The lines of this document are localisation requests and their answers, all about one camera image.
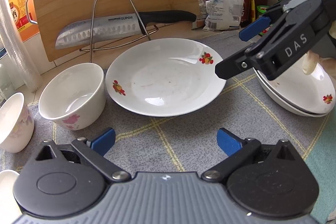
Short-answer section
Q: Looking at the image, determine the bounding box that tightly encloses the white bowl pink flower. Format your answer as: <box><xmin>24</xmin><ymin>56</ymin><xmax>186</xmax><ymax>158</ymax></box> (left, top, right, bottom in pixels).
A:
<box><xmin>38</xmin><ymin>63</ymin><xmax>106</xmax><ymax>131</ymax></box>

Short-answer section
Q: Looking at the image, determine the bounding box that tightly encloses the large white floral plate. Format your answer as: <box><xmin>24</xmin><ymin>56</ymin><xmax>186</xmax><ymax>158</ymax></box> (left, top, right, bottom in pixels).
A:
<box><xmin>259</xmin><ymin>59</ymin><xmax>335</xmax><ymax>113</ymax></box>

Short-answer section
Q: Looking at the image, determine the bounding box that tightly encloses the white plate with brown stain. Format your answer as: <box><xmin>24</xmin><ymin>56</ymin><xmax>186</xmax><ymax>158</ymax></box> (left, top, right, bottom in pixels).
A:
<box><xmin>253</xmin><ymin>69</ymin><xmax>335</xmax><ymax>118</ymax></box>

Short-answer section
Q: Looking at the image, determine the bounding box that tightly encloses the right hand in white glove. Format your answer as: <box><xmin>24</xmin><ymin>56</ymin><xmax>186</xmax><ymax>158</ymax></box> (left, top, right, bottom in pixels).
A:
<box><xmin>302</xmin><ymin>21</ymin><xmax>335</xmax><ymax>79</ymax></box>

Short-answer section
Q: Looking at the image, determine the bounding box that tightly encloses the green lidded sauce jar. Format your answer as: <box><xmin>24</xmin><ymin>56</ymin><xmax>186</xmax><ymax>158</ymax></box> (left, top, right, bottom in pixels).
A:
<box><xmin>256</xmin><ymin>4</ymin><xmax>274</xmax><ymax>37</ymax></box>

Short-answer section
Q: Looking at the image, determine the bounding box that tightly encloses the white plastic food bag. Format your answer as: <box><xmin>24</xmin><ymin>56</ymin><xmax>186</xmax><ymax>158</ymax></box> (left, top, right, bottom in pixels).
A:
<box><xmin>203</xmin><ymin>0</ymin><xmax>244</xmax><ymax>31</ymax></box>

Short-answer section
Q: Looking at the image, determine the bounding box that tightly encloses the grey and teal towel mat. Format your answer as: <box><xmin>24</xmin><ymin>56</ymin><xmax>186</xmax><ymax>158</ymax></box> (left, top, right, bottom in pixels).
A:
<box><xmin>0</xmin><ymin>29</ymin><xmax>336</xmax><ymax>224</ymax></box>

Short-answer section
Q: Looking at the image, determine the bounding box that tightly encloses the tall plastic wrap roll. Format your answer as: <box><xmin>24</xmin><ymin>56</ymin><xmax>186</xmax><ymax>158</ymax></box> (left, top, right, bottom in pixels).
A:
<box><xmin>1</xmin><ymin>0</ymin><xmax>43</xmax><ymax>92</ymax></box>

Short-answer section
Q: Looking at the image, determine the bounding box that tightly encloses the orange oil jug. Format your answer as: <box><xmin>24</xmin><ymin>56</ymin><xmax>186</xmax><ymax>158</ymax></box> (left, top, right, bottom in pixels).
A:
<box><xmin>2</xmin><ymin>0</ymin><xmax>40</xmax><ymax>43</ymax></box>

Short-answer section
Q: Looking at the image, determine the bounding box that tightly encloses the wire cutting board rack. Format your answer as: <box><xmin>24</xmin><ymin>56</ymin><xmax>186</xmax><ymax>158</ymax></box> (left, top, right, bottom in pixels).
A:
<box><xmin>78</xmin><ymin>0</ymin><xmax>158</xmax><ymax>63</ymax></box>

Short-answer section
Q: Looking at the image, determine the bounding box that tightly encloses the steel kitchen knife black handle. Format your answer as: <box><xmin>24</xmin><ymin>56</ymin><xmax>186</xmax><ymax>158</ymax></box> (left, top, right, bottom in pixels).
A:
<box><xmin>55</xmin><ymin>10</ymin><xmax>197</xmax><ymax>50</ymax></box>

